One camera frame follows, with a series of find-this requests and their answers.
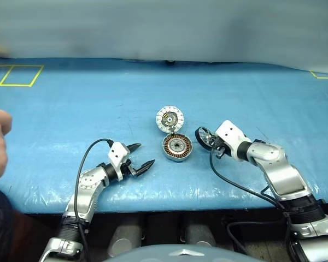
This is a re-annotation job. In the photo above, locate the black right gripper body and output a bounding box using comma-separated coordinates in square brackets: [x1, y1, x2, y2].
[212, 136, 232, 159]

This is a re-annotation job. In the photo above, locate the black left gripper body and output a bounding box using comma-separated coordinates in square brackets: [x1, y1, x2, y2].
[122, 159, 139, 177]

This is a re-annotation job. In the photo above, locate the black rimmed silver spoked rotor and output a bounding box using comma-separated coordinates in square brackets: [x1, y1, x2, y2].
[195, 126, 218, 151]

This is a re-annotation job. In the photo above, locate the silver motor stator housing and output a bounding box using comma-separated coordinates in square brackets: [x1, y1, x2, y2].
[162, 133, 194, 162]

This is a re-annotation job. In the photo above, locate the silver motor cover with circuit board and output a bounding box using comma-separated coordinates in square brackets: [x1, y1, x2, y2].
[155, 105, 185, 134]

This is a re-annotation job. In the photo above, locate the blue plastic table cover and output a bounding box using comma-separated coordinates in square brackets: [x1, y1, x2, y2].
[0, 56, 328, 215]

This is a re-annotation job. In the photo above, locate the grey rounded cylinder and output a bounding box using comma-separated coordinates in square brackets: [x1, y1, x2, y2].
[184, 217, 217, 248]
[108, 217, 143, 258]

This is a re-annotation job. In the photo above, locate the grey robot torso shell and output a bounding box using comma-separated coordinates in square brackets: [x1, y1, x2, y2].
[103, 243, 230, 262]

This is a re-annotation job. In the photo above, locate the white backdrop sheet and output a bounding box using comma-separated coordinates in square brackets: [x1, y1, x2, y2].
[0, 0, 328, 72]

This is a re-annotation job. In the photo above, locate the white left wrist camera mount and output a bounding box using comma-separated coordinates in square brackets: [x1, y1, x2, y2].
[108, 141, 131, 181]

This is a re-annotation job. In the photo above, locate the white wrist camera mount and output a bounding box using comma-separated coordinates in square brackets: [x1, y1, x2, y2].
[108, 141, 131, 181]
[213, 119, 254, 162]

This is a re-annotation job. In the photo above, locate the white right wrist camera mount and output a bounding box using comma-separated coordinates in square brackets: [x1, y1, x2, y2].
[213, 119, 254, 162]

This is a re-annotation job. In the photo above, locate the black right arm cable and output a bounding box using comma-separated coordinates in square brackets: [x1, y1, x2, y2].
[209, 146, 295, 262]

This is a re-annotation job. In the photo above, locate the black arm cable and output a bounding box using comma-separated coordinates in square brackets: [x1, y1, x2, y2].
[209, 146, 295, 262]
[73, 138, 115, 262]

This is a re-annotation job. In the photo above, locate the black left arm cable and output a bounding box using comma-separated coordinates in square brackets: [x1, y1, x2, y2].
[73, 138, 115, 262]

